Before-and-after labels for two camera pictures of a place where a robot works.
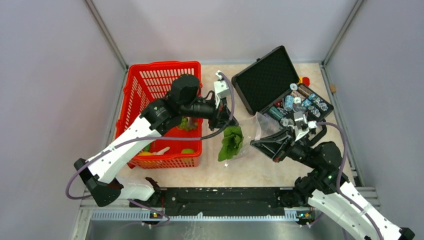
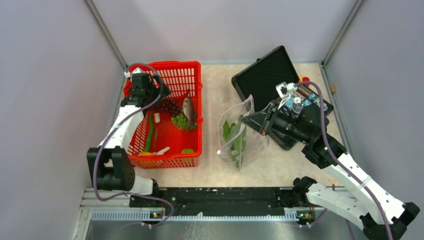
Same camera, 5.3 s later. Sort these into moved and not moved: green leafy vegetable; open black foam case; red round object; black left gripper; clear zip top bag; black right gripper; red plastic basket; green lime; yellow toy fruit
Moved: green leafy vegetable; black left gripper; black right gripper; clear zip top bag
Not moved: red plastic basket; red round object; open black foam case; yellow toy fruit; green lime
